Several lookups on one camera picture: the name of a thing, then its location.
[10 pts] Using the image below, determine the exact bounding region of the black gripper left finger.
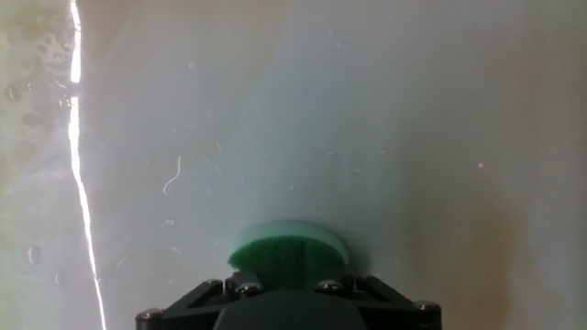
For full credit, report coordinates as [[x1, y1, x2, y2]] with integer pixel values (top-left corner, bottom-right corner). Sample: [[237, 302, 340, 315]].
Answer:
[[135, 269, 265, 330]]

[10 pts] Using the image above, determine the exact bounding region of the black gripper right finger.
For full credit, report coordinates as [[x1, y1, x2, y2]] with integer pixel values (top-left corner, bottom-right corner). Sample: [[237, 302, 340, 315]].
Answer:
[[315, 272, 443, 330]]

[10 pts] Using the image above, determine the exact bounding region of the green sponge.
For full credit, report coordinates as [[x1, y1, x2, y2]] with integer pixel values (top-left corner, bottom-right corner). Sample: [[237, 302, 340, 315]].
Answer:
[[227, 219, 350, 290]]

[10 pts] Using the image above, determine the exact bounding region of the beige marble slab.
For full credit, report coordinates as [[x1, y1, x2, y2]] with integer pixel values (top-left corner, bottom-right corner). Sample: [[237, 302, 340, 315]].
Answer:
[[0, 0, 587, 330]]

